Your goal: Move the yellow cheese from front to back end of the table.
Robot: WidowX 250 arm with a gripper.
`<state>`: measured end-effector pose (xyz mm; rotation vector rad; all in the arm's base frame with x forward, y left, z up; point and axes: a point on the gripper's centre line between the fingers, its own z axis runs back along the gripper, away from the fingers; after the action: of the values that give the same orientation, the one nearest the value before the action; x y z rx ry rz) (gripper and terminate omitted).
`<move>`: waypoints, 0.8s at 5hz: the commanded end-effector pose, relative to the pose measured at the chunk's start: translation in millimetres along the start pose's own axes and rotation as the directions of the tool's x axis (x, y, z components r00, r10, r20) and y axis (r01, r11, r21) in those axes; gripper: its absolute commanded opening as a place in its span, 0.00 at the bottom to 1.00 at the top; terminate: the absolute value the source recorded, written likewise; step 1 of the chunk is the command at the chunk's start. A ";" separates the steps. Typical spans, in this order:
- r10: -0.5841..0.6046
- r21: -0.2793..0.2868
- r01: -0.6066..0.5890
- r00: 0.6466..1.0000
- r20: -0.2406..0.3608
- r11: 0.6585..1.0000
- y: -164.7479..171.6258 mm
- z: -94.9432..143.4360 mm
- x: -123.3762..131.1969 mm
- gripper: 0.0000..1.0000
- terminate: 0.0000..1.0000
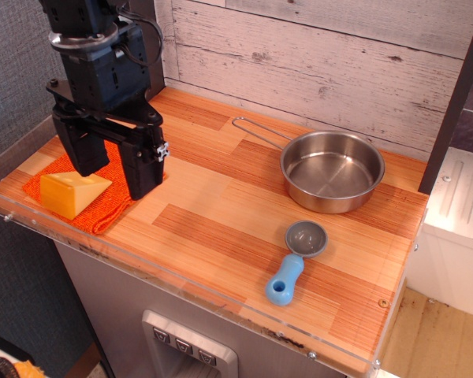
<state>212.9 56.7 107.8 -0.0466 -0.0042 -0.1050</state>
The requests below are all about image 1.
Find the grey toy fridge cabinet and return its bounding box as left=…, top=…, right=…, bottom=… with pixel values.
left=55, top=243, right=341, bottom=377

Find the orange knitted cloth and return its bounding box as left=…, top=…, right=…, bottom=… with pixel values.
left=23, top=142, right=134, bottom=235

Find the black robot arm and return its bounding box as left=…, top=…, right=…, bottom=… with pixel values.
left=41, top=1, right=169, bottom=200

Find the white cabinet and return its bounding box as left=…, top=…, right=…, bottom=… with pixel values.
left=406, top=148, right=473, bottom=315

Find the blue grey toy scoop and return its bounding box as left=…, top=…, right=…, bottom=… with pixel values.
left=265, top=220, right=328, bottom=306

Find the stainless steel pan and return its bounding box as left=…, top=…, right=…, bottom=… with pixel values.
left=232, top=117, right=385, bottom=214

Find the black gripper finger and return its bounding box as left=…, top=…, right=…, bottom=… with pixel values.
left=118, top=126, right=169, bottom=200
left=53, top=113, right=110, bottom=176

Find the silver dispenser button panel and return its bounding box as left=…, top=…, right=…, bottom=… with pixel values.
left=142, top=309, right=239, bottom=377

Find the yellow object bottom left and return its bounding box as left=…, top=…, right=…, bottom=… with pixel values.
left=13, top=361, right=47, bottom=378

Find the brass screw in tabletop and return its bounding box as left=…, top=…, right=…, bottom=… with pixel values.
left=378, top=299, right=389, bottom=308

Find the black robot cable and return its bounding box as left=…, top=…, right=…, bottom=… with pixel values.
left=116, top=6, right=165, bottom=68

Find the dark right shelf post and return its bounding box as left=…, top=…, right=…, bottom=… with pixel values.
left=418, top=36, right=473, bottom=195

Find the clear acrylic table guard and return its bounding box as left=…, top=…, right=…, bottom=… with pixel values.
left=0, top=116, right=427, bottom=377

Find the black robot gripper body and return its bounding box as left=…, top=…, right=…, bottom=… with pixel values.
left=47, top=19, right=162, bottom=136

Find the yellow cheese wedge toy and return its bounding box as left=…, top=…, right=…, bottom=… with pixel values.
left=39, top=172, right=112, bottom=220

